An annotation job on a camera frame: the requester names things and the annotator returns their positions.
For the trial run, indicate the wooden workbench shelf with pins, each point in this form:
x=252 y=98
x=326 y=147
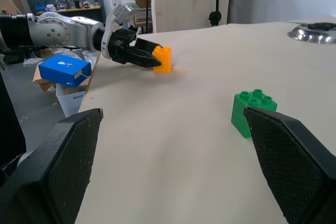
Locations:
x=73 y=8

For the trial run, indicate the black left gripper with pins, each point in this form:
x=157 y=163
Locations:
x=119 y=44

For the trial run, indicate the green toy brick cube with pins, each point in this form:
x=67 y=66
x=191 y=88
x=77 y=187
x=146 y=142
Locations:
x=240 y=116

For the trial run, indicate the pale wooden board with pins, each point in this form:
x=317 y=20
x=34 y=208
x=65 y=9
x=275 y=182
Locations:
x=183 y=1

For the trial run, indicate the orange toy brick cube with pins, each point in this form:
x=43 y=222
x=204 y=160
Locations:
x=164 y=62

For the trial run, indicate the white plastic bin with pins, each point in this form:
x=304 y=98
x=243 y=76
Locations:
x=69 y=100

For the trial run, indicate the blue cardboard box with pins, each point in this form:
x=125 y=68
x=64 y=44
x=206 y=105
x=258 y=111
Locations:
x=63 y=69

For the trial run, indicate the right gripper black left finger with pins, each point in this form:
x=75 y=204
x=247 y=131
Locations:
x=39 y=182

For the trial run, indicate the small blue storage bin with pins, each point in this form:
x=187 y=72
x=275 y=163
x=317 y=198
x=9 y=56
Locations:
x=40 y=6

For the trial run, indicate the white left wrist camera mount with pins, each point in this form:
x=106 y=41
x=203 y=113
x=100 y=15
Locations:
x=109 y=24

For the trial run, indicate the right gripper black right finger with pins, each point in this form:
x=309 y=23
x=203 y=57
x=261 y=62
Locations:
x=296 y=171

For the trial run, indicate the shiny metal bowl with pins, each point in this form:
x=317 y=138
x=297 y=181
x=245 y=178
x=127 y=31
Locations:
x=309 y=35

